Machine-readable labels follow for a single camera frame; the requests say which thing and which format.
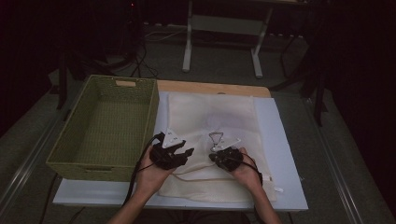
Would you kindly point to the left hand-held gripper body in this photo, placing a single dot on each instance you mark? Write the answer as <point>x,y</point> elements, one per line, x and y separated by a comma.
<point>169,140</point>

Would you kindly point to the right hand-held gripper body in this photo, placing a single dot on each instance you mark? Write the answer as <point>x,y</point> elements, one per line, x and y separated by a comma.
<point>230,160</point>

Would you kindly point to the cream mesh laundry bag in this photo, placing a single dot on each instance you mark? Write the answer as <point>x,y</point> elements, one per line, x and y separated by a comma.
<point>193,112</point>

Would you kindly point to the green woven basket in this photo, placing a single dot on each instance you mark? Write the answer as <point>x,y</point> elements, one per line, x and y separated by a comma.
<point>109,130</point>

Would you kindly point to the person's right hand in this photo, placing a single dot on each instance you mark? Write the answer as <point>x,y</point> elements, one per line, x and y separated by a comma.
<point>249,175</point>

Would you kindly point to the person's left hand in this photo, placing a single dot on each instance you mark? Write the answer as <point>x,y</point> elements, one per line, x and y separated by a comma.
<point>149,180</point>

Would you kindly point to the pale blue board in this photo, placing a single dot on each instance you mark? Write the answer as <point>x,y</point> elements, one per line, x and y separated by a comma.
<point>277,130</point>

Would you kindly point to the person's dark clothed lap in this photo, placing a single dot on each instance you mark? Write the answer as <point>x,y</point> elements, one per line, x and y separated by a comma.
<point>199,219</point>

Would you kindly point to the black stand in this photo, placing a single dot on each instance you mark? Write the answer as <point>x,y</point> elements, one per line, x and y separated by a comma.
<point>62,87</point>
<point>319,102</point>

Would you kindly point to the metal floor rail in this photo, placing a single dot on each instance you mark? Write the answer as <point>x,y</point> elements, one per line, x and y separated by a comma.
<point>28,161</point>
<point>336,174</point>

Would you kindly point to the white metal desk frame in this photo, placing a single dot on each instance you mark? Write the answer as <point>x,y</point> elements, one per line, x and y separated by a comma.
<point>218,25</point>

